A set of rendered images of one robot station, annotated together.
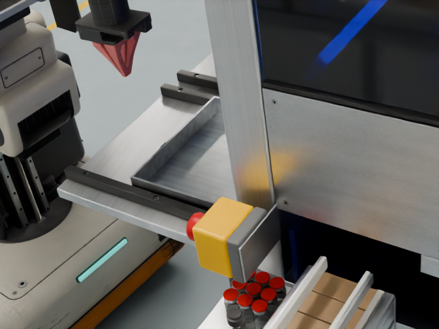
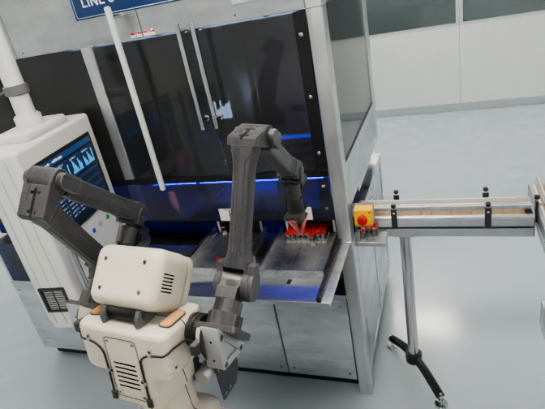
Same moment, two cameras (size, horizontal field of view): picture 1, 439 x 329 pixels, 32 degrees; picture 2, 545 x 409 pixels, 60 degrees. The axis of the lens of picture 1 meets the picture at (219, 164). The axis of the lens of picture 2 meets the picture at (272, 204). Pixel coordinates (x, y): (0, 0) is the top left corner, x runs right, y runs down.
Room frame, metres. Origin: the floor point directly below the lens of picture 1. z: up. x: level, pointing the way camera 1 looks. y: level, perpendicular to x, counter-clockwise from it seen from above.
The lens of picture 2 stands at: (1.55, 1.53, 1.91)
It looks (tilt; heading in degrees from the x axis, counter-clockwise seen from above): 25 degrees down; 254
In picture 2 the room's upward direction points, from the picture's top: 12 degrees counter-clockwise
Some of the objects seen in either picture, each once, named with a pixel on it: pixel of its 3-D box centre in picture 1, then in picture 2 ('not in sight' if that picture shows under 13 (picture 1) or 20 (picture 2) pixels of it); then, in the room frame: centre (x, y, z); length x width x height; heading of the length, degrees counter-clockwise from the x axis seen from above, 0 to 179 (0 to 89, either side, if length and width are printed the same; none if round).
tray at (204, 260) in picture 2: not in sight; (226, 249); (1.26, -0.28, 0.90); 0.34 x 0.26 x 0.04; 51
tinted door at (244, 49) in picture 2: not in sight; (263, 100); (0.99, -0.20, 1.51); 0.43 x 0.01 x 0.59; 141
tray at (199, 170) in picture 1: (259, 164); (301, 250); (1.00, -0.06, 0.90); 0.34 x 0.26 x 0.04; 52
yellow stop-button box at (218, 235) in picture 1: (231, 238); (363, 214); (0.73, 0.00, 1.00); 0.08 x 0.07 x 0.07; 51
